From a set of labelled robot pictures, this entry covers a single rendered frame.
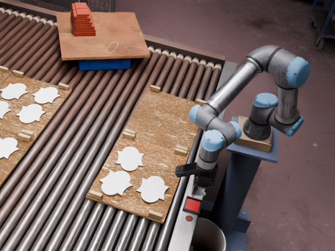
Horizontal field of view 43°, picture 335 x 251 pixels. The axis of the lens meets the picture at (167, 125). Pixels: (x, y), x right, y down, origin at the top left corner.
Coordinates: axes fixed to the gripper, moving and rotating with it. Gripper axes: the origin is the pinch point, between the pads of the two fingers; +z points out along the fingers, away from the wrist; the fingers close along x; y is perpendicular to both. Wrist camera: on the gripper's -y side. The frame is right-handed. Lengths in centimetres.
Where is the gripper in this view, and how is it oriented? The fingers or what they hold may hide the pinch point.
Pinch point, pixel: (191, 193)
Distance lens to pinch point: 181.3
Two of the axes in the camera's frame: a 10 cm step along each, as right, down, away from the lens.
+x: 1.2, -6.7, 7.4
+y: 9.8, 1.8, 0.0
